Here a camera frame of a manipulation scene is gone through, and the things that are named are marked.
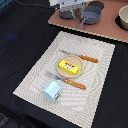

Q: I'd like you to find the knife with orange handle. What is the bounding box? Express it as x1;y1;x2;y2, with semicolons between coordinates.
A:
59;50;98;63

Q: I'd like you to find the brown toy sausage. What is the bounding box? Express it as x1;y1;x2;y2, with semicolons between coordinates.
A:
76;10;81;17

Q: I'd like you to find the round tan plate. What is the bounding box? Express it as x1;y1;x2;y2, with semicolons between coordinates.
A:
57;55;84;78

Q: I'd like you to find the fork with orange handle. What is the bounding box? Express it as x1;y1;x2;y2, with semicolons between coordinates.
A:
45;71;86;90

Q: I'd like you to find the beige bowl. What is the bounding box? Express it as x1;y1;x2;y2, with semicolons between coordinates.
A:
119;5;128;30

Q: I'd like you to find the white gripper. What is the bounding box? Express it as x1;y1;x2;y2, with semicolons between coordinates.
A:
49;0;88;12

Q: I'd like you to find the beige woven placemat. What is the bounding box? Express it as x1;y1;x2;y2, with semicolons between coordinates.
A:
13;31;115;128

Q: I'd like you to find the grey cooking pot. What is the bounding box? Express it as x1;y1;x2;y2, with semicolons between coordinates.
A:
58;6;79;20

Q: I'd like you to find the yellow butter box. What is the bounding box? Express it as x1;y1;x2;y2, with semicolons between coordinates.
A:
58;60;79;75

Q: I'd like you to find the light blue cup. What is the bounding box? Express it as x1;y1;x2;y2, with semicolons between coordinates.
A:
42;81;61;103

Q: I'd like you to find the pink toy stove board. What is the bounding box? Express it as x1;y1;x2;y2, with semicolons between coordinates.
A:
48;0;128;43

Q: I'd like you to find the black stove burner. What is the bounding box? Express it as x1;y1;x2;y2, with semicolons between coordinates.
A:
88;1;104;10

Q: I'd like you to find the grey frying pan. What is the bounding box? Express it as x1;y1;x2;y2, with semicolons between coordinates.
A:
78;6;101;28

